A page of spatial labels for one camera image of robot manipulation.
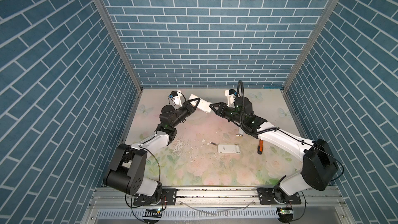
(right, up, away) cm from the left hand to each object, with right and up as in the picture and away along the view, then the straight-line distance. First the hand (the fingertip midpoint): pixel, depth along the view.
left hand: (200, 101), depth 78 cm
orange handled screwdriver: (+34, -27, +11) cm, 45 cm away
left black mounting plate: (-18, -46, -5) cm, 49 cm away
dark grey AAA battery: (+7, -25, +14) cm, 29 cm away
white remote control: (+1, -2, 0) cm, 2 cm away
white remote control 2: (+16, -28, +11) cm, 34 cm away
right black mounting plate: (+33, -42, -11) cm, 55 cm away
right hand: (+4, -2, -1) cm, 4 cm away
